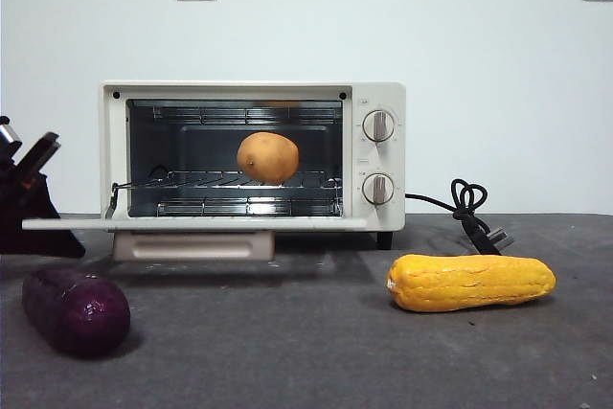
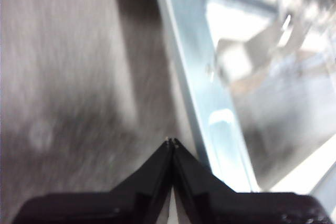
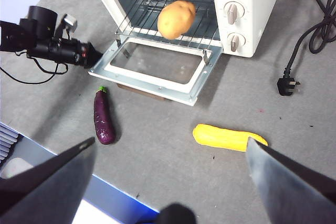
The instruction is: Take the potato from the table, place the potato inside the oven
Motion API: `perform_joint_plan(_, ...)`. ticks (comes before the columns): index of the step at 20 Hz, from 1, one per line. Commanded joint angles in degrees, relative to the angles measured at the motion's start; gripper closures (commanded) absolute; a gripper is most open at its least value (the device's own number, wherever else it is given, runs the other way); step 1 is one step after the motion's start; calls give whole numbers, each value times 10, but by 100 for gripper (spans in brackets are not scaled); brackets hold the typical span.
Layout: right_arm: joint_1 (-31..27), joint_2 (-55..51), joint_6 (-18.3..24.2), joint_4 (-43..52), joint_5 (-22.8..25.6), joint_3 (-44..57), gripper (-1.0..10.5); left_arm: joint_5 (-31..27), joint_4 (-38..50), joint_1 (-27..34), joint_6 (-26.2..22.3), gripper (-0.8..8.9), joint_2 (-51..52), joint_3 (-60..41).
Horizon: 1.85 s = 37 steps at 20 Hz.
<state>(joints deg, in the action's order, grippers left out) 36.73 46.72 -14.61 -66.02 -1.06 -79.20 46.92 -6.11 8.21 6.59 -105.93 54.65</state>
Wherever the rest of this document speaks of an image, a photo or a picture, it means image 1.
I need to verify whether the brown potato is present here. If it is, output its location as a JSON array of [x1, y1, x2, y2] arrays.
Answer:
[[237, 130, 300, 186]]

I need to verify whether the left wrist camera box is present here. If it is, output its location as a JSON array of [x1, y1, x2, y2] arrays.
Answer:
[[0, 116, 23, 149]]

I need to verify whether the cream oven knob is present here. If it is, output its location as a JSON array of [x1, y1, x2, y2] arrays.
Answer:
[[362, 109, 397, 143], [361, 171, 397, 205]]

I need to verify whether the cream glass oven door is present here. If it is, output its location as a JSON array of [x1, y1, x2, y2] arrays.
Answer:
[[21, 216, 368, 261]]

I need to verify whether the cream toaster oven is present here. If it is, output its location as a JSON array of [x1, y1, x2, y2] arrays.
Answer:
[[100, 81, 407, 251]]

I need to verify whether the yellow corn cob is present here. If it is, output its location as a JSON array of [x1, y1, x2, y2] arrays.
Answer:
[[386, 253, 557, 313]]

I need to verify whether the purple sweet potato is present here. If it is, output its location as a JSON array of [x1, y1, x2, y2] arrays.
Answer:
[[21, 267, 132, 359]]

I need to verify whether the metal wire oven rack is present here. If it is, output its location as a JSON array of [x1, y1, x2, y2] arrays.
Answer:
[[114, 170, 344, 190]]

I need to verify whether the black power cord with plug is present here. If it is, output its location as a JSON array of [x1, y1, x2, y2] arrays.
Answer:
[[405, 178, 516, 257]]

